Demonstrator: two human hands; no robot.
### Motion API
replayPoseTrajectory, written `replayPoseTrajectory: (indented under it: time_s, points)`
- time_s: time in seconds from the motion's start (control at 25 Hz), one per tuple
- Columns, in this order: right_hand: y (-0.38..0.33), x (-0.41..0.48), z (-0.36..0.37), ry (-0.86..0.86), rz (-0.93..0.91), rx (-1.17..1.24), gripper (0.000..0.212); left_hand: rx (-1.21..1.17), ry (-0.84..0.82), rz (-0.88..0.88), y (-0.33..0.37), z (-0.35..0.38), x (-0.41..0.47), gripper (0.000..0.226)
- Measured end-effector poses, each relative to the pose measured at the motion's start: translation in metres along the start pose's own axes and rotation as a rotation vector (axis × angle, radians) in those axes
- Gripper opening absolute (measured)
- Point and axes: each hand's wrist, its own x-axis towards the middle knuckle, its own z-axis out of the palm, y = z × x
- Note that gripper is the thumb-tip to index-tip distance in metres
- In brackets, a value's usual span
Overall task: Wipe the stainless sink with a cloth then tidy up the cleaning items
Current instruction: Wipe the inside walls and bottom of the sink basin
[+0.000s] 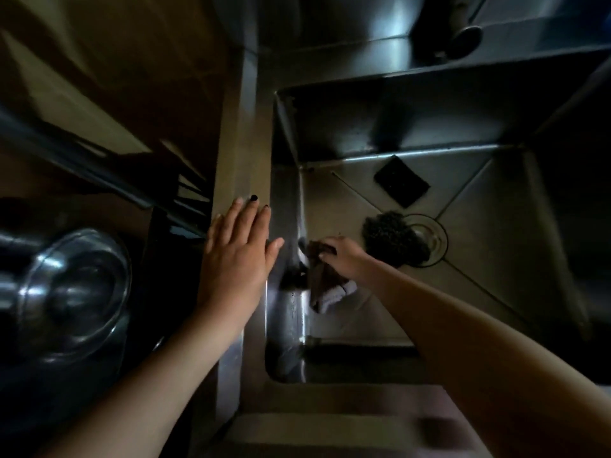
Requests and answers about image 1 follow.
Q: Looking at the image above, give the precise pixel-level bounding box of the metal sink stopper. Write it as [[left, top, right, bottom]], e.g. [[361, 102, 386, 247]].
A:
[[403, 213, 449, 268]]

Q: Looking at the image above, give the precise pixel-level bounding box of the black steel wool scourer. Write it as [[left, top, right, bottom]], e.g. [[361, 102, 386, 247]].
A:
[[361, 210, 432, 269]]

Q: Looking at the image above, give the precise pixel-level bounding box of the person's right forearm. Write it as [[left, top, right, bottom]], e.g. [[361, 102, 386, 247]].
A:
[[362, 264, 611, 458]]

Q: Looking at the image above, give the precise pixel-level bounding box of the person's right hand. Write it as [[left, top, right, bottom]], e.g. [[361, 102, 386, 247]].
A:
[[317, 235, 378, 284]]

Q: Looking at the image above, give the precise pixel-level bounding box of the curved steel faucet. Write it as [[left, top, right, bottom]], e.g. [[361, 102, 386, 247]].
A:
[[412, 0, 493, 62]]

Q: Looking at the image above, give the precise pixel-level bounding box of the person's left hand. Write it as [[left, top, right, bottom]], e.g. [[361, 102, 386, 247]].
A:
[[195, 194, 286, 330]]

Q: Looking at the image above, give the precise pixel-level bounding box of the black rectangular sponge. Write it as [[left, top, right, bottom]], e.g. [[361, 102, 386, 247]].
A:
[[372, 155, 432, 209]]

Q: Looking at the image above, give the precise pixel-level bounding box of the stainless steel double sink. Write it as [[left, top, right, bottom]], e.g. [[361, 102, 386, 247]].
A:
[[188, 0, 611, 458]]

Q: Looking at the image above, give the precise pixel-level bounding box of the person's left forearm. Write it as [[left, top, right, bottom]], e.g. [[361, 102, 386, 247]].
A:
[[40, 305, 249, 458]]

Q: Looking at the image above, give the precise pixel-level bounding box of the small shiny metal bowl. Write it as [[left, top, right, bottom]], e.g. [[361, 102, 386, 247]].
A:
[[17, 227, 133, 366]]

